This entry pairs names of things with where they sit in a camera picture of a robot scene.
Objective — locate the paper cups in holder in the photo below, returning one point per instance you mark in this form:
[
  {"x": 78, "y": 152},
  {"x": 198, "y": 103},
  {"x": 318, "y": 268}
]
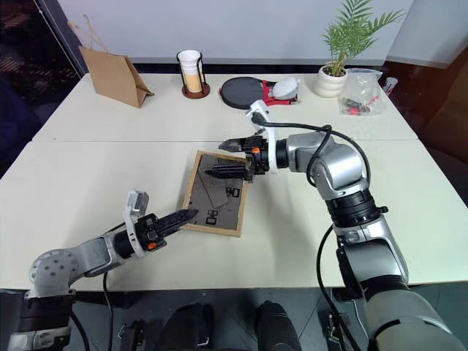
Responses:
[{"x": 197, "y": 94}]

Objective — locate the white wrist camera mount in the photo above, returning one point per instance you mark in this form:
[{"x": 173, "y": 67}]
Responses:
[
  {"x": 137, "y": 201},
  {"x": 272, "y": 144}
]

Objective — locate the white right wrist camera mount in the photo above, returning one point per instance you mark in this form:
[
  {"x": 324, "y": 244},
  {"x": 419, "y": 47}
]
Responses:
[{"x": 272, "y": 144}]

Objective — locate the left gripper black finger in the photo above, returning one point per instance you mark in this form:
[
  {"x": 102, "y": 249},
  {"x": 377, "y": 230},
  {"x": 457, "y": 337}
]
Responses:
[
  {"x": 175, "y": 217},
  {"x": 174, "y": 226}
]

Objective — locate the white bowl on red cloth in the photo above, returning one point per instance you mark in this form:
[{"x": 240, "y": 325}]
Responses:
[{"x": 271, "y": 101}]

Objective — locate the green plant in white pot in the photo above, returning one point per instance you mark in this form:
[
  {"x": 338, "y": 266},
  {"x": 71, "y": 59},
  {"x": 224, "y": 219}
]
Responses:
[{"x": 331, "y": 84}]

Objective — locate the black round paddle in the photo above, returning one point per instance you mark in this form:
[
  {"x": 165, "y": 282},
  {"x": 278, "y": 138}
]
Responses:
[{"x": 239, "y": 91}]

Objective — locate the wooden picture frame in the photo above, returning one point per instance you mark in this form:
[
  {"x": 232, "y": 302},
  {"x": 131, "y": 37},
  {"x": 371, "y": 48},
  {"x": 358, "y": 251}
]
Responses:
[{"x": 219, "y": 199}]

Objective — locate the small red white object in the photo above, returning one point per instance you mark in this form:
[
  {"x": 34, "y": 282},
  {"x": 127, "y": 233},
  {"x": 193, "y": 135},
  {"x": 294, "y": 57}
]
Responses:
[{"x": 390, "y": 87}]

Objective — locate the white round mesh object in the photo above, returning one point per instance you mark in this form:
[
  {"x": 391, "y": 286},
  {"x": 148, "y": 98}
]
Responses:
[{"x": 285, "y": 87}]

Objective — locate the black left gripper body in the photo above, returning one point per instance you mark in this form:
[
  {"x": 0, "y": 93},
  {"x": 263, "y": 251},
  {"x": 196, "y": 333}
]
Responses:
[{"x": 150, "y": 234}]

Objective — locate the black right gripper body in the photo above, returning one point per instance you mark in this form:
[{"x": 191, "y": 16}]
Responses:
[{"x": 259, "y": 157}]

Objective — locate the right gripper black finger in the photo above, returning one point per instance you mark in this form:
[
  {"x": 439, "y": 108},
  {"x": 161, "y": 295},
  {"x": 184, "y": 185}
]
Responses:
[
  {"x": 230, "y": 171},
  {"x": 235, "y": 144}
]

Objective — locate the white paper cup stack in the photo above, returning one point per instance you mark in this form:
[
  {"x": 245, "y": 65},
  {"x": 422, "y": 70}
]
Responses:
[{"x": 188, "y": 62}]

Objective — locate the dark rounded shape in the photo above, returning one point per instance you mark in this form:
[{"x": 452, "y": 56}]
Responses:
[{"x": 274, "y": 325}]

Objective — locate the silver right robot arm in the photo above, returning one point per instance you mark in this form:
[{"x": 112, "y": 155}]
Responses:
[{"x": 340, "y": 164}]

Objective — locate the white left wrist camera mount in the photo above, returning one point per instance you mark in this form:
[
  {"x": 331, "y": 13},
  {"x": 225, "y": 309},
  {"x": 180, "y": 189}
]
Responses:
[{"x": 137, "y": 201}]

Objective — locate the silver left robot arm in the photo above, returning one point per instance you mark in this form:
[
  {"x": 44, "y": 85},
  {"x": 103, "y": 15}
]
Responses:
[{"x": 55, "y": 267}]

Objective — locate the brown paper bag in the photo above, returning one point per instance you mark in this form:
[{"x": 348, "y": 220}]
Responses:
[{"x": 117, "y": 78}]

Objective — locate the clear plastic bag with parts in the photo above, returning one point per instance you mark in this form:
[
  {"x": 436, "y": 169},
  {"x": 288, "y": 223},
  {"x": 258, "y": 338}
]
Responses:
[{"x": 360, "y": 87}]

